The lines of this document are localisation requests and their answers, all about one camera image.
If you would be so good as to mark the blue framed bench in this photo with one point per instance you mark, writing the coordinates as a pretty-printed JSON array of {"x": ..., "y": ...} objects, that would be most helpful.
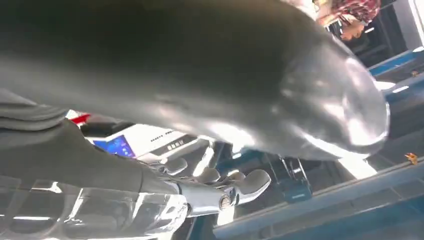
[{"x": 400, "y": 66}]

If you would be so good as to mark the white kiosk stand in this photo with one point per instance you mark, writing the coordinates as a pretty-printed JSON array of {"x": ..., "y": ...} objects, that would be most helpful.
[{"x": 149, "y": 139}]

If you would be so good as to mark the person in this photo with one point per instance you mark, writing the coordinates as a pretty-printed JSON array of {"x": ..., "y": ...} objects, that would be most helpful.
[{"x": 357, "y": 8}]

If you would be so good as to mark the small orange item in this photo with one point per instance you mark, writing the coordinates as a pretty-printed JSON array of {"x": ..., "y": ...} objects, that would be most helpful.
[
  {"x": 414, "y": 73},
  {"x": 411, "y": 158}
]

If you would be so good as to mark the blue box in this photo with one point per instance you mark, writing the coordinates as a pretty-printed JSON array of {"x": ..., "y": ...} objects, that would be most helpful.
[{"x": 296, "y": 192}]

